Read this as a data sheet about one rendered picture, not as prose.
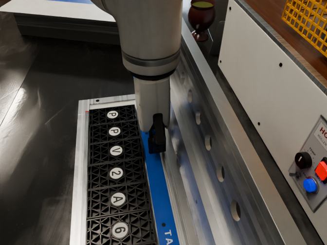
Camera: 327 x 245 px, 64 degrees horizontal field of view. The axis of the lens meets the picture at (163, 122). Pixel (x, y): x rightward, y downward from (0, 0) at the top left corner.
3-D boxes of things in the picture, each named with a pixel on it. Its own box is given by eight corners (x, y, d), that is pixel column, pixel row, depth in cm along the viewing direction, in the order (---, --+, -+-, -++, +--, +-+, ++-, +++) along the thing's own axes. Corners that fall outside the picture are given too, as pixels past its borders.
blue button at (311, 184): (299, 183, 41) (305, 173, 39) (306, 182, 41) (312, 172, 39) (308, 197, 39) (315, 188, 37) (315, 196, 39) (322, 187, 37)
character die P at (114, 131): (90, 129, 54) (89, 125, 53) (138, 123, 55) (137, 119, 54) (90, 148, 50) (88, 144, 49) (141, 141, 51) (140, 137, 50)
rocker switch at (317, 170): (310, 170, 38) (319, 157, 36) (316, 169, 38) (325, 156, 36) (319, 184, 36) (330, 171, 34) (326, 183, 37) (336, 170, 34)
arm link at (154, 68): (118, 31, 40) (120, 49, 42) (123, 63, 33) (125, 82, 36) (172, 26, 41) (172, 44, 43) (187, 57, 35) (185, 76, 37)
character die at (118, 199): (88, 193, 43) (86, 190, 42) (147, 184, 45) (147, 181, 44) (87, 222, 40) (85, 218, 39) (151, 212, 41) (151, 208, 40)
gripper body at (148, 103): (122, 43, 41) (129, 97, 49) (128, 80, 34) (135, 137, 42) (169, 38, 42) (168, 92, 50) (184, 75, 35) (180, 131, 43)
